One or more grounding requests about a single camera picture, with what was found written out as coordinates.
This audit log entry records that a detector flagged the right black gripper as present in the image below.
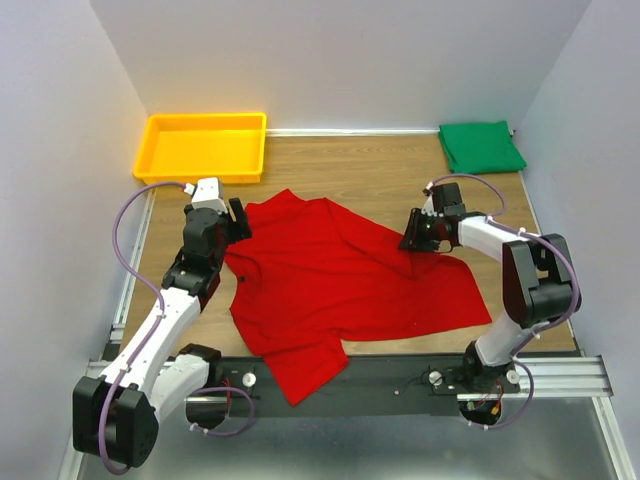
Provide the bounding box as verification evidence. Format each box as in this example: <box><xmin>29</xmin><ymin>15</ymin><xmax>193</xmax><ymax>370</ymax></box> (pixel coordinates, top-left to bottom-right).
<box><xmin>396</xmin><ymin>207</ymin><xmax>442</xmax><ymax>253</ymax></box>

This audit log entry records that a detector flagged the red t shirt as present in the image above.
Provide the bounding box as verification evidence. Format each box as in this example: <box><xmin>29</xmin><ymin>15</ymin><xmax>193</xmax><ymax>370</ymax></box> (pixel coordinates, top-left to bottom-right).
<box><xmin>226</xmin><ymin>190</ymin><xmax>491</xmax><ymax>405</ymax></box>

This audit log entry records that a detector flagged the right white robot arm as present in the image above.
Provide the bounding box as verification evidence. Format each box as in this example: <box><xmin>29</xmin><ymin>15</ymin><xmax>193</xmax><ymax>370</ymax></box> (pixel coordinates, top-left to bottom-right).
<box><xmin>399</xmin><ymin>177</ymin><xmax>581</xmax><ymax>392</ymax></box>

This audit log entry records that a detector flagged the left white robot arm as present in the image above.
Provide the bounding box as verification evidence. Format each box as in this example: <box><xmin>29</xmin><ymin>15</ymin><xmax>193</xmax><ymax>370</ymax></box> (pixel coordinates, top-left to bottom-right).
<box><xmin>72</xmin><ymin>198</ymin><xmax>251</xmax><ymax>475</ymax></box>

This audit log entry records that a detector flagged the yellow plastic tray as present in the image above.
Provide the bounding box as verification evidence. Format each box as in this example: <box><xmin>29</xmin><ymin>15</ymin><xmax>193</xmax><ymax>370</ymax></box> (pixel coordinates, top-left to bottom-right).
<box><xmin>132</xmin><ymin>112</ymin><xmax>267</xmax><ymax>184</ymax></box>

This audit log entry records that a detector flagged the folded green t shirt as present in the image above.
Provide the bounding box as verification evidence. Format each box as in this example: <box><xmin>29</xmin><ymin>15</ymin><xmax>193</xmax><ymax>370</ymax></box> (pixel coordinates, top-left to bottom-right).
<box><xmin>438</xmin><ymin>121</ymin><xmax>527</xmax><ymax>175</ymax></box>

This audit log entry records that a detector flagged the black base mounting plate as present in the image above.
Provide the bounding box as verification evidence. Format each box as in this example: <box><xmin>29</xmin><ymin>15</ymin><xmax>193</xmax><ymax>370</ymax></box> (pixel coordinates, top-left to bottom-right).
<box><xmin>184</xmin><ymin>354</ymin><xmax>521</xmax><ymax>431</ymax></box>

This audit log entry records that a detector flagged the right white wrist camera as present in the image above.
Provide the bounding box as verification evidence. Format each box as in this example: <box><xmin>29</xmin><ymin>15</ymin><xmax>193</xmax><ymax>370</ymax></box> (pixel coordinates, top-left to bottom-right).
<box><xmin>421</xmin><ymin>182</ymin><xmax>437</xmax><ymax>215</ymax></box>

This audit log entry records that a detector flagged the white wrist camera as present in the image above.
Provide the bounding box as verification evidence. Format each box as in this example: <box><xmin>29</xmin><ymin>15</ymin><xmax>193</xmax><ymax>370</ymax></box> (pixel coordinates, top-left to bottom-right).
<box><xmin>183</xmin><ymin>177</ymin><xmax>227</xmax><ymax>213</ymax></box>
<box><xmin>421</xmin><ymin>182</ymin><xmax>437</xmax><ymax>215</ymax></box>

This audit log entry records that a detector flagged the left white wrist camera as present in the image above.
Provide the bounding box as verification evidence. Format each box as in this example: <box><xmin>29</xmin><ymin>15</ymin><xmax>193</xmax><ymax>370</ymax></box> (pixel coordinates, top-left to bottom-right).
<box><xmin>183</xmin><ymin>177</ymin><xmax>227</xmax><ymax>213</ymax></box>

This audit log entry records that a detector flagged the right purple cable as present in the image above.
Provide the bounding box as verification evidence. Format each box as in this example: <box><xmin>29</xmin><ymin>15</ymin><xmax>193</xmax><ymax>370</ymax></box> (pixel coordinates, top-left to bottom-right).
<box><xmin>424</xmin><ymin>173</ymin><xmax>584</xmax><ymax>432</ymax></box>

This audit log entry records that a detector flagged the purple cable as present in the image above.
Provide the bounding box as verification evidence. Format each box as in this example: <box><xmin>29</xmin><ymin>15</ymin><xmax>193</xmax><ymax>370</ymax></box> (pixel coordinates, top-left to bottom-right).
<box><xmin>97</xmin><ymin>180</ymin><xmax>259</xmax><ymax>475</ymax></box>
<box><xmin>424</xmin><ymin>173</ymin><xmax>584</xmax><ymax>432</ymax></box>

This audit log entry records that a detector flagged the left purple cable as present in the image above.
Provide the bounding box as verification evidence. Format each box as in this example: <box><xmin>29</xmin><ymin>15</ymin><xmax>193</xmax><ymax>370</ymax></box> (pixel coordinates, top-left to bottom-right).
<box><xmin>97</xmin><ymin>180</ymin><xmax>259</xmax><ymax>475</ymax></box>

